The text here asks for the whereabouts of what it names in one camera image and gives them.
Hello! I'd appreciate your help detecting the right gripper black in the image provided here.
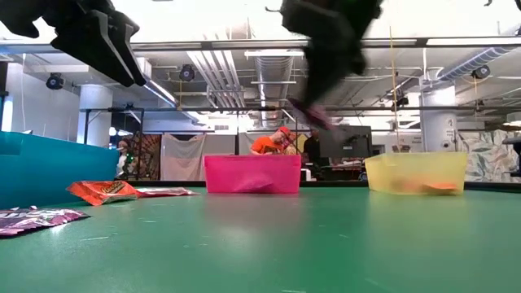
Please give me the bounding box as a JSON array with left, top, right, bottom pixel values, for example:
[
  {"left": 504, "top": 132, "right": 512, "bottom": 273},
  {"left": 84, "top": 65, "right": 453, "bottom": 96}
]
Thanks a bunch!
[{"left": 280, "top": 0, "right": 383, "bottom": 107}]

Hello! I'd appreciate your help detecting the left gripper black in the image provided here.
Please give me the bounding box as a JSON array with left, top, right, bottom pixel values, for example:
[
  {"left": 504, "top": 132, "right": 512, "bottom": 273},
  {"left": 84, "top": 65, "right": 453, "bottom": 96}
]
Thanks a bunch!
[{"left": 0, "top": 0, "right": 147, "bottom": 88}]

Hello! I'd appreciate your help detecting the pale pink candy packet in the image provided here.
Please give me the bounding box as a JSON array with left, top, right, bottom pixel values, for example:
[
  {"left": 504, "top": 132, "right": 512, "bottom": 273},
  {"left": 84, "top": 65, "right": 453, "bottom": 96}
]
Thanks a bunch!
[
  {"left": 287, "top": 96, "right": 339, "bottom": 131},
  {"left": 136, "top": 186, "right": 200, "bottom": 199}
]

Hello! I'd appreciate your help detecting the magenta Skittles candy packet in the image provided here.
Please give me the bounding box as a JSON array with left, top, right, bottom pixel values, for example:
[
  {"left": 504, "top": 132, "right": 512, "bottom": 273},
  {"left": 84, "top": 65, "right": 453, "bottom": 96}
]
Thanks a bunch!
[
  {"left": 0, "top": 205, "right": 91, "bottom": 238},
  {"left": 230, "top": 175, "right": 274, "bottom": 194}
]

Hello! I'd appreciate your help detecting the orange Reese's candy packet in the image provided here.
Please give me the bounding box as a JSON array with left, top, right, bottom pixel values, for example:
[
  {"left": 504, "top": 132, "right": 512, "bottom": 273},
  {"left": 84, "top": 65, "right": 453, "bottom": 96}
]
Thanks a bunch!
[
  {"left": 421, "top": 182, "right": 459, "bottom": 193},
  {"left": 66, "top": 180, "right": 140, "bottom": 207}
]

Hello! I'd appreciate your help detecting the black ceiling spotlight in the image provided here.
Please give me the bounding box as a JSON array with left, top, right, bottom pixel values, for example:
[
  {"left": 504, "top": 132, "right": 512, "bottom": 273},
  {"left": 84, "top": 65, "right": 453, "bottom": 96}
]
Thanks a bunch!
[
  {"left": 471, "top": 64, "right": 492, "bottom": 81},
  {"left": 178, "top": 63, "right": 197, "bottom": 82},
  {"left": 45, "top": 72, "right": 66, "bottom": 91}
]

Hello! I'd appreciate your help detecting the white round pillar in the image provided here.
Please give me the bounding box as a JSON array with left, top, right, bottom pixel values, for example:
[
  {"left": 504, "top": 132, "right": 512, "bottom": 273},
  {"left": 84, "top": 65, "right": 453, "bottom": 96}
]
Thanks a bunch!
[
  {"left": 77, "top": 84, "right": 114, "bottom": 147},
  {"left": 420, "top": 85, "right": 459, "bottom": 154}
]

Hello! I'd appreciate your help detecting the black monitor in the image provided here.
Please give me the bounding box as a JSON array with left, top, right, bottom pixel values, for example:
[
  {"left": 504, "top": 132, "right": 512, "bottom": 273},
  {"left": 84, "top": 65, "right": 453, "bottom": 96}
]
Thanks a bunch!
[{"left": 318, "top": 125, "right": 374, "bottom": 160}]

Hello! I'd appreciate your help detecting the person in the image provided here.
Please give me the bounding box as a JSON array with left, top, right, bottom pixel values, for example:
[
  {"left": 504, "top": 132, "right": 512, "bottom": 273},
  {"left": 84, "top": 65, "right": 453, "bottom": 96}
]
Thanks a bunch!
[
  {"left": 303, "top": 129, "right": 322, "bottom": 164},
  {"left": 249, "top": 125, "right": 293, "bottom": 156},
  {"left": 116, "top": 138, "right": 135, "bottom": 178}
]

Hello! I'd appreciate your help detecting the spider web decoration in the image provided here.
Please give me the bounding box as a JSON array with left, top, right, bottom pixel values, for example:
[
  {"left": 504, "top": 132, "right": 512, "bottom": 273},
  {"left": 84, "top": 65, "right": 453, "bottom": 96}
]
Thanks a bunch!
[{"left": 132, "top": 133, "right": 163, "bottom": 181}]

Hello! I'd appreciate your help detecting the grey hanging cloth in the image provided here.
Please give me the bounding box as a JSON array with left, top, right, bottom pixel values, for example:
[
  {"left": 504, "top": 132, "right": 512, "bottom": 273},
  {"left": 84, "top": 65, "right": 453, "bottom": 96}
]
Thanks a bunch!
[{"left": 160, "top": 133, "right": 207, "bottom": 181}]

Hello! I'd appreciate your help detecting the yellow-green plastic bin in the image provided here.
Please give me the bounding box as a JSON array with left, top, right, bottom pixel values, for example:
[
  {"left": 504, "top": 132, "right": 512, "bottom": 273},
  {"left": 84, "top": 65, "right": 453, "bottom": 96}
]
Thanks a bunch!
[{"left": 365, "top": 151, "right": 469, "bottom": 196}]

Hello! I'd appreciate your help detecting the blue plastic bin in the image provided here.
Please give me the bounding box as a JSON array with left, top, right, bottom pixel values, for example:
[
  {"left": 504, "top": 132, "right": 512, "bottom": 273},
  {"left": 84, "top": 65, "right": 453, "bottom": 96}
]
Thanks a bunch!
[{"left": 0, "top": 130, "right": 120, "bottom": 211}]

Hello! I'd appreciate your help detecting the red plastic bin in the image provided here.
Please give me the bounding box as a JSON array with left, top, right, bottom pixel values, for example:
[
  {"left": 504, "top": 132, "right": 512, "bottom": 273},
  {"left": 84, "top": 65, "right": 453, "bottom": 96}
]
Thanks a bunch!
[{"left": 203, "top": 154, "right": 303, "bottom": 195}]

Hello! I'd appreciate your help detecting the camouflage tarp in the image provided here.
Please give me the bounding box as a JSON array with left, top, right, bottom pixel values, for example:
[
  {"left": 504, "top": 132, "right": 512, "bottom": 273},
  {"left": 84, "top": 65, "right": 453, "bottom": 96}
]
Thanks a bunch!
[{"left": 458, "top": 129, "right": 521, "bottom": 183}]

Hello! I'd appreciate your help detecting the green table mat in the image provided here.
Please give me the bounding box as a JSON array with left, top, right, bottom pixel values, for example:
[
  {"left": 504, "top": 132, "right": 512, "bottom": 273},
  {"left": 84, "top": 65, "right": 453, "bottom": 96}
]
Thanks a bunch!
[{"left": 0, "top": 185, "right": 521, "bottom": 293}]

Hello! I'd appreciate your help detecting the black office chair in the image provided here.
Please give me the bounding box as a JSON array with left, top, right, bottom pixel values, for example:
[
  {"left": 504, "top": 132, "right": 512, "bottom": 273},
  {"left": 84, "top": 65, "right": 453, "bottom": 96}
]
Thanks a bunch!
[{"left": 501, "top": 136, "right": 521, "bottom": 179}]

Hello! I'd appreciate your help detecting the yellow hanging cable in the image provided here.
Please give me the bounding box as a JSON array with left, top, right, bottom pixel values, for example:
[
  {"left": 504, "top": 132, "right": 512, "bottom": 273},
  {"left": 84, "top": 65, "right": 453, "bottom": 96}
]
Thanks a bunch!
[{"left": 388, "top": 26, "right": 399, "bottom": 152}]

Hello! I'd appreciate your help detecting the silver ventilation duct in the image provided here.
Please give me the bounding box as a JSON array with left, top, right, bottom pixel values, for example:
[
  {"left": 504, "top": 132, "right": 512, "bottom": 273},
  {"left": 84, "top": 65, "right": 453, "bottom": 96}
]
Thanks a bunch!
[{"left": 254, "top": 55, "right": 295, "bottom": 128}]

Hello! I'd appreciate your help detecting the ribbed flexible duct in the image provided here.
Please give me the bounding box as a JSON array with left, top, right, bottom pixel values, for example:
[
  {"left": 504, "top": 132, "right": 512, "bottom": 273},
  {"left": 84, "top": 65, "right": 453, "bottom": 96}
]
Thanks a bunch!
[{"left": 437, "top": 46, "right": 516, "bottom": 82}]

